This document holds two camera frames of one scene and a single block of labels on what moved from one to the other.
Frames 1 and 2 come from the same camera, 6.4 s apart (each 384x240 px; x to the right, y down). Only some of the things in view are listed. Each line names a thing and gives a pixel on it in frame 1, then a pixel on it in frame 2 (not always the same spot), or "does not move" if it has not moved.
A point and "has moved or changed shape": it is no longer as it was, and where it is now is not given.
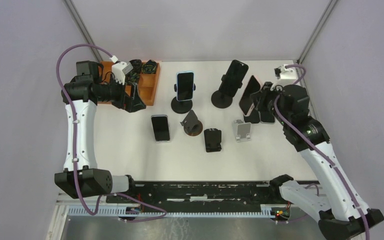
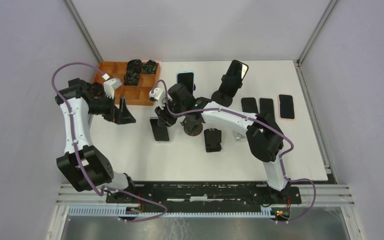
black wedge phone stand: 192,126 does not move
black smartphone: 253,117 has moved or changed shape
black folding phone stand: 213,140 does not move
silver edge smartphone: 161,128 does not move
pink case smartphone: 246,103 has moved or changed shape
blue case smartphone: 185,85 does not move
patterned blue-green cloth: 149,67 does not move
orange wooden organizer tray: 147,82 does not move
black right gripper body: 266,102 -> 167,117
